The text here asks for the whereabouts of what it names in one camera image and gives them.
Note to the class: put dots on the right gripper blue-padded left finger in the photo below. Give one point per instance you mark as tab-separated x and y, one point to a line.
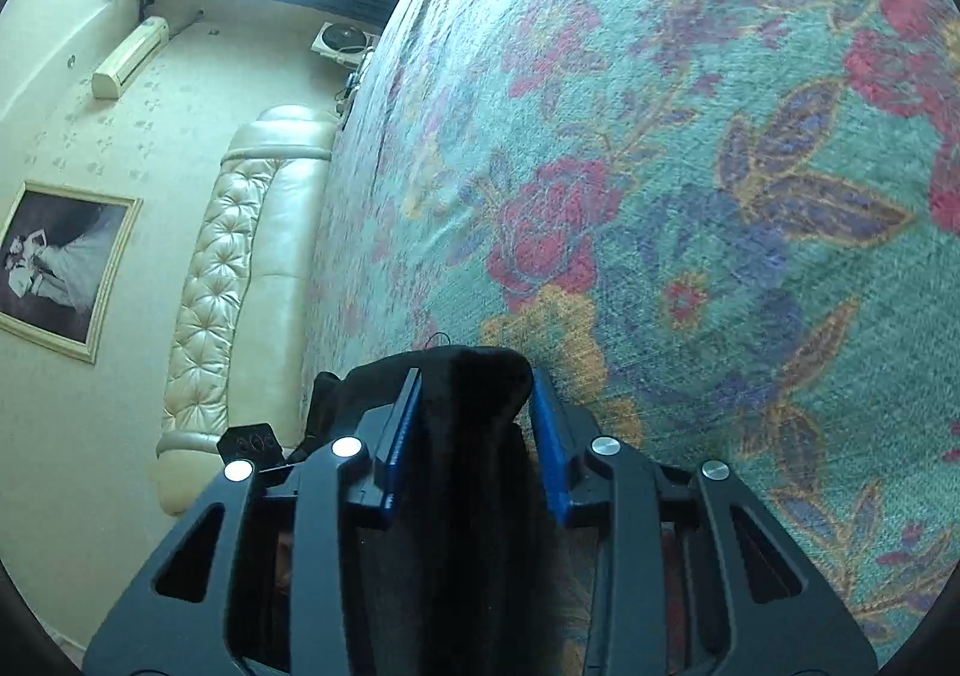
174	617

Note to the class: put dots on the framed wall photograph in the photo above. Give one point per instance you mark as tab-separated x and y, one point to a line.
61	249

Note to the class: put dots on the black camera box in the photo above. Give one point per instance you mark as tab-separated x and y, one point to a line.
256	443

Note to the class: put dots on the cream tufted leather headboard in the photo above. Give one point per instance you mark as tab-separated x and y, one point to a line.
239	338

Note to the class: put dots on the black pants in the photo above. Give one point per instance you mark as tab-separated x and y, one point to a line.
473	576

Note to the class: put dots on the white wall air conditioner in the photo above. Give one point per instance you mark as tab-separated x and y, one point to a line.
132	55

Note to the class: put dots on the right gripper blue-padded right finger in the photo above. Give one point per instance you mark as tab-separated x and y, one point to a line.
693	574

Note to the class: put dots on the white round fan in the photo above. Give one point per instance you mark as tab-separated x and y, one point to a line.
344	44

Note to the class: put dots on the floral green bedspread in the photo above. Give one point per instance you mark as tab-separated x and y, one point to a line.
727	227

